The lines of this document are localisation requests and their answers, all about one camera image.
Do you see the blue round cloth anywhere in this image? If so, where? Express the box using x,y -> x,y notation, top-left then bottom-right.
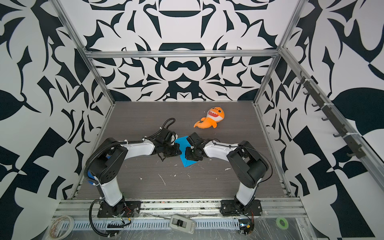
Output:
87,171 -> 99,186

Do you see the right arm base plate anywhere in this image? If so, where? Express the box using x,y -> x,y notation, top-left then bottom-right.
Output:
220,200 -> 263,217

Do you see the grey switch box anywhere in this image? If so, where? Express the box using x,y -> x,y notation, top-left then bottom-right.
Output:
170,215 -> 196,234

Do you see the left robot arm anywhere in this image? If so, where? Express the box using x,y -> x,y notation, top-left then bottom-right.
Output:
84,118 -> 182,208

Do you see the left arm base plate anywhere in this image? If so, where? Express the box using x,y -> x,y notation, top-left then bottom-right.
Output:
97,201 -> 142,218

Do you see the orange shark plush toy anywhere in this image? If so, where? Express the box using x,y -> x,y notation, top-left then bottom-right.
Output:
194,107 -> 225,129

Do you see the green tape roll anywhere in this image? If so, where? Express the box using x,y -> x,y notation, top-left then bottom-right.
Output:
276,217 -> 289,230

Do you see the blue square paper sheet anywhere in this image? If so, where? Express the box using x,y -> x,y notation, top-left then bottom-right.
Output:
175,136 -> 197,168

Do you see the black corrugated cable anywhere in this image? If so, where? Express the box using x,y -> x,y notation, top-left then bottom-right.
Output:
88,197 -> 132,238

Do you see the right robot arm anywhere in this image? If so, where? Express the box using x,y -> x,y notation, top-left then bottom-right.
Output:
185,133 -> 269,209

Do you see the white slotted cable duct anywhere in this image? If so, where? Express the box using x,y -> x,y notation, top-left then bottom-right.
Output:
73,219 -> 240,231

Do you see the small black electronics board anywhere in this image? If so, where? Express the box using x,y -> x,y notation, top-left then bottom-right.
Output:
239,219 -> 255,236

